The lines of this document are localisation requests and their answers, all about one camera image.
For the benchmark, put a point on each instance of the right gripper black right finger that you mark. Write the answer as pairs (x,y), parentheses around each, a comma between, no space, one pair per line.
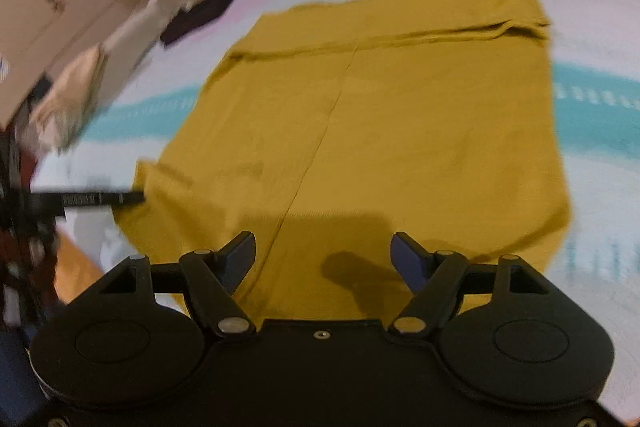
(440,281)

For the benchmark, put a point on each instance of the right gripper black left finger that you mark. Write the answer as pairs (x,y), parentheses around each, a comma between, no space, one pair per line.
(189,298)

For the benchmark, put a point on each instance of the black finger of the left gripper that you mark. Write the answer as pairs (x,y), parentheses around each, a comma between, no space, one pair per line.
(54,204)

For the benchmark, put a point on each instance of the mustard yellow knit sweater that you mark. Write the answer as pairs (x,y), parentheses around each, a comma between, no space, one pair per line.
(331,126)

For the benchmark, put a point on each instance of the dark striped folded garment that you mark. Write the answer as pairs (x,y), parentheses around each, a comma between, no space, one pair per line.
(187,20)

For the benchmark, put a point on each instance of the floral bed sheet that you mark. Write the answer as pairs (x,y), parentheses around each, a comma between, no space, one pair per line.
(594,59)

